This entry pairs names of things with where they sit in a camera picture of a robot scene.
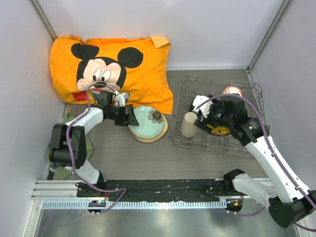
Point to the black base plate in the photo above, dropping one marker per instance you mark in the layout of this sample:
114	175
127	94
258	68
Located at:
161	190

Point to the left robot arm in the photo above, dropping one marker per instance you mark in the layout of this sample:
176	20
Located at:
68	140

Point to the beige tumbler cup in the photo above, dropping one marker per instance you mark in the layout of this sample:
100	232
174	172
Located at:
188	128

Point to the light green flower plate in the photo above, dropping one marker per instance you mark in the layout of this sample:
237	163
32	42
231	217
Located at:
151	122

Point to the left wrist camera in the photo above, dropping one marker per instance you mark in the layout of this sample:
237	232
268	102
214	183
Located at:
119	99

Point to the yellow brown patterned plate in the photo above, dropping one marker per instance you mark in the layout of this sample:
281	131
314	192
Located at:
218	131

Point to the cream bird plate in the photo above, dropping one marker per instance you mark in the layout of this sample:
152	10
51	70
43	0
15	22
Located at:
150	140

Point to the orange Mickey Mouse cloth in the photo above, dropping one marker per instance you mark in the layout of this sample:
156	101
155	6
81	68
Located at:
81	70

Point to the red white bowl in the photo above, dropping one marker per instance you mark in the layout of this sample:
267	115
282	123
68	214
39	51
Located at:
232	90

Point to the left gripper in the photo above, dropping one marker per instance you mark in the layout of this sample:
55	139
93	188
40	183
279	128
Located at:
129	119

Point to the green cloth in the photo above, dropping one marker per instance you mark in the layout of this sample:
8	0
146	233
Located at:
61	172

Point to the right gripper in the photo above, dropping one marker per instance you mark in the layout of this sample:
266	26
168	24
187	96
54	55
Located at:
217	104

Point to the white slotted cable duct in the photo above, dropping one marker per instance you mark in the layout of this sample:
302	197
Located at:
96	204

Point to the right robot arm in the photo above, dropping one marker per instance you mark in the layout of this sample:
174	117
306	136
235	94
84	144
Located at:
289	199

